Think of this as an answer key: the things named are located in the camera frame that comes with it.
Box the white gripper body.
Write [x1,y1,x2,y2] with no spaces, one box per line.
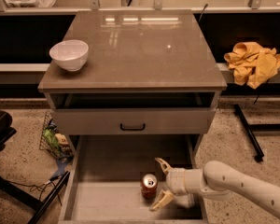
[166,168,187,195]

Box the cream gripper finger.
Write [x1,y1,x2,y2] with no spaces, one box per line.
[149,189,174,212]
[155,158,172,175]

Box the red coke can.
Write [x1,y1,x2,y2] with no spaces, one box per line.
[141,174,158,199]

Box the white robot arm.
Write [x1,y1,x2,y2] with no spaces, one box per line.
[150,158,280,219]

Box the closed grey top drawer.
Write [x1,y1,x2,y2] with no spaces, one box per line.
[51,108,216,135]

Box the open grey middle drawer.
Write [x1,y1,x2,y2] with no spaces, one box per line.
[58,134,208,224]

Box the grey drawer cabinet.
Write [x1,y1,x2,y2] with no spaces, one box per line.
[39,10,226,149]

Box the black floor stand right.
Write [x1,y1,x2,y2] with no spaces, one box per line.
[233,105,280,162]

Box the yellow crumpled cloth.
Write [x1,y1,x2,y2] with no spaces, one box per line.
[224,42,280,90]

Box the black metal stand leg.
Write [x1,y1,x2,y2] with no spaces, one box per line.
[0,171,70,224]

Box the white ceramic bowl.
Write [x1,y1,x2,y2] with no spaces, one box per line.
[49,40,89,72]

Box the black office chair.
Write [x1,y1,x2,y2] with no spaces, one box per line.
[0,110,16,151]

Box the black drawer handle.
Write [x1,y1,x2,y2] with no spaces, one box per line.
[119,123,146,132]

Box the wire basket with snacks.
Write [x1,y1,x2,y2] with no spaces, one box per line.
[39,112,73,160]

